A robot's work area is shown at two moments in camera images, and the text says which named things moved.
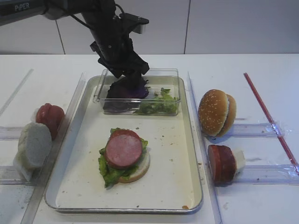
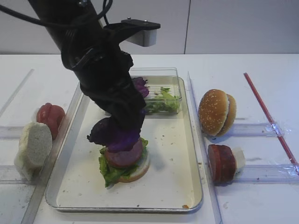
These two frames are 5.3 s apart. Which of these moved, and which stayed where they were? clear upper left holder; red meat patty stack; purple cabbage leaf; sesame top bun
Moved: purple cabbage leaf
Stayed: sesame top bun; clear upper left holder; red meat patty stack
